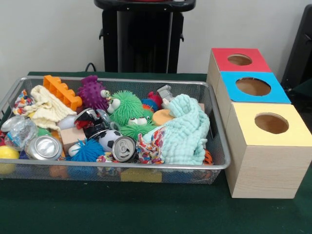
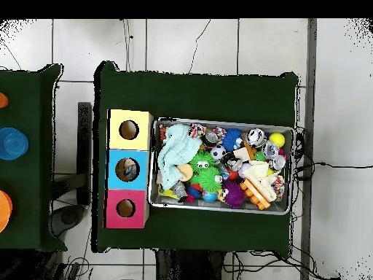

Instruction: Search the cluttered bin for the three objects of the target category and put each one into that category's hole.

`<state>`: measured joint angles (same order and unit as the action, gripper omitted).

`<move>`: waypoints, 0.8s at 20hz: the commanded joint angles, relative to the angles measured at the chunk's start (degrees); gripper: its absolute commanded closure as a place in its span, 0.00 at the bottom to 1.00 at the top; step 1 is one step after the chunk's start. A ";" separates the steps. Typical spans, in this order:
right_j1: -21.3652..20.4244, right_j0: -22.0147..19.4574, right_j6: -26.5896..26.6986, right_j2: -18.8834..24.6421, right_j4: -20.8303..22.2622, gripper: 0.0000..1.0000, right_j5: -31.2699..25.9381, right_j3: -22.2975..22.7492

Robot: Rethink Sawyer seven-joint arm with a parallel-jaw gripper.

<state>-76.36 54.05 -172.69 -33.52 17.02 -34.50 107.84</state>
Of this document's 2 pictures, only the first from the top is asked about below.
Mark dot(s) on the cream knitted cloth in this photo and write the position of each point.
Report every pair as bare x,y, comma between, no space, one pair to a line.
48,107

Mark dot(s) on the black flat panel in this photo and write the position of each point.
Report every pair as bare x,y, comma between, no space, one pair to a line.
299,48

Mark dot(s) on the mint green cloth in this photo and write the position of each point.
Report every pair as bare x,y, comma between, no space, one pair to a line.
185,131

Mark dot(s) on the yellow ball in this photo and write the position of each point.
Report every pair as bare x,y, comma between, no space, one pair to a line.
8,154

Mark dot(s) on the dark green table cloth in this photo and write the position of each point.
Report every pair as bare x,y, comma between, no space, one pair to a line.
122,207
304,89

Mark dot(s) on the purple spiky toy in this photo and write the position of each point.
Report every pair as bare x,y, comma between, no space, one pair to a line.
92,92

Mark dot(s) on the wooden box with three holes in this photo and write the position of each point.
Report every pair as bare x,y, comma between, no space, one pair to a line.
263,170

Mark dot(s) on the green fuzzy toy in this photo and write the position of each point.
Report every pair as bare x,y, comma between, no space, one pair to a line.
128,106

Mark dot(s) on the blue fuzzy toy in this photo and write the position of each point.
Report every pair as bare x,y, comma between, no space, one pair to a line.
90,151

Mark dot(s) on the small soccer ball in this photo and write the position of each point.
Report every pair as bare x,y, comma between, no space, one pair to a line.
108,142

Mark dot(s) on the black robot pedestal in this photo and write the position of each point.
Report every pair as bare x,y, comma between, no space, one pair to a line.
136,36

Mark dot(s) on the silver drink can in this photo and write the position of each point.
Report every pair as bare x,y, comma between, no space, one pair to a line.
123,148
45,147

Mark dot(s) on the orange toy building block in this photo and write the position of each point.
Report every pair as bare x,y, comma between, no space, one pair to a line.
61,90

